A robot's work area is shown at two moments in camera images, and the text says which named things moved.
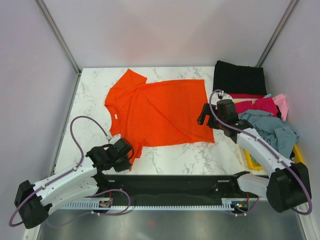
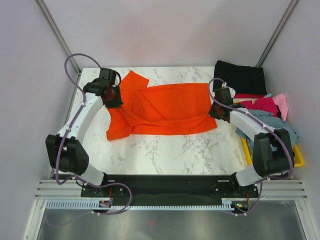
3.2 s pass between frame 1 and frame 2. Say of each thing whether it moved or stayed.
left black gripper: moved
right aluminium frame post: stayed
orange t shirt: moved
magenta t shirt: stayed
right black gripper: moved
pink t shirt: stayed
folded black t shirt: stayed
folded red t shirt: stayed
